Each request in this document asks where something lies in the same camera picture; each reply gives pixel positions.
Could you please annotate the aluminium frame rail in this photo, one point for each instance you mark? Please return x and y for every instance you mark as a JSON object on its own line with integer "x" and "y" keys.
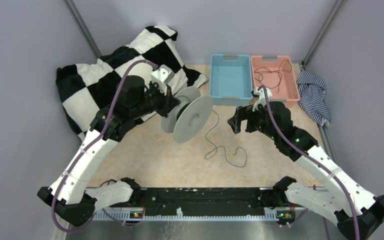
{"x": 282, "y": 215}

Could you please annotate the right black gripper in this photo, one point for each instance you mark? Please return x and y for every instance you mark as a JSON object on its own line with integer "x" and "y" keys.
{"x": 244, "y": 113}

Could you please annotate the corner metal post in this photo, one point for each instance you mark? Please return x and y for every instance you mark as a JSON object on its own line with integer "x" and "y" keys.
{"x": 323, "y": 31}
{"x": 71, "y": 6}

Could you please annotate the right corner metal post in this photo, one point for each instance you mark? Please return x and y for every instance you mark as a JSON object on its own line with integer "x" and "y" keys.
{"x": 323, "y": 31}

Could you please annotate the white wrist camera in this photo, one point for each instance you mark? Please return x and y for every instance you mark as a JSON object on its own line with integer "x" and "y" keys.
{"x": 162, "y": 76}
{"x": 263, "y": 95}

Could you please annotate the black white checkered pillow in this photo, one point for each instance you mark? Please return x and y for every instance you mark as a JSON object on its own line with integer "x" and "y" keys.
{"x": 84, "y": 89}

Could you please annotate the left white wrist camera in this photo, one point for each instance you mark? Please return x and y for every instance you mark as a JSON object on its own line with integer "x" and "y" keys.
{"x": 162, "y": 76}

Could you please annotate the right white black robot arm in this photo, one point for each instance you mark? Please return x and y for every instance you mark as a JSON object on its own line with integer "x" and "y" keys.
{"x": 355, "y": 211}

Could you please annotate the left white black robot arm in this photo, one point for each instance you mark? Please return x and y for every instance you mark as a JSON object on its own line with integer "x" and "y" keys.
{"x": 69, "y": 197}

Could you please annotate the translucent white cable spool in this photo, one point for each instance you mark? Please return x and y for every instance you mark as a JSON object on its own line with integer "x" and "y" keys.
{"x": 189, "y": 117}

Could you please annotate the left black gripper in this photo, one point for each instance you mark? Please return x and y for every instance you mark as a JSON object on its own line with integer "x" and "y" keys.
{"x": 168, "y": 102}

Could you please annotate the blue white striped cloth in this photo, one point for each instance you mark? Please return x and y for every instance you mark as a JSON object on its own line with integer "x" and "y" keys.
{"x": 312, "y": 92}

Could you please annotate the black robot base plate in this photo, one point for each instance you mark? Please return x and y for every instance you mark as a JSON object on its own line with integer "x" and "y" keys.
{"x": 206, "y": 202}

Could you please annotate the blue plastic bin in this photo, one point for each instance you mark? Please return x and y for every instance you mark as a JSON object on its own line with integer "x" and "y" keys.
{"x": 230, "y": 81}

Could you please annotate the left corner metal post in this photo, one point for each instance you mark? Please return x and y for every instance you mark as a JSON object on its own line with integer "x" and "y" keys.
{"x": 71, "y": 6}

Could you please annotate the pink plastic bin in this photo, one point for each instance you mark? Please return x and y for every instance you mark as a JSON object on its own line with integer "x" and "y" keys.
{"x": 277, "y": 74}

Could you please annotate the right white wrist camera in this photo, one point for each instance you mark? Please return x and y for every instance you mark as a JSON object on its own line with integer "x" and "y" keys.
{"x": 263, "y": 95}

